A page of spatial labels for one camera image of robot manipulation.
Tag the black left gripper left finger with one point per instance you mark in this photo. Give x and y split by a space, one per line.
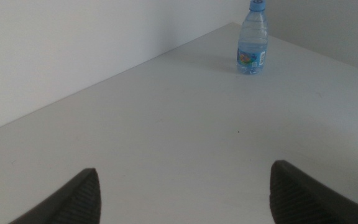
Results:
73 202

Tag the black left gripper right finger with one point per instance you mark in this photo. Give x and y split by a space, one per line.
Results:
303 199

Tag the small blue water bottle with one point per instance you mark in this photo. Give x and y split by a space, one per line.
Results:
252 46

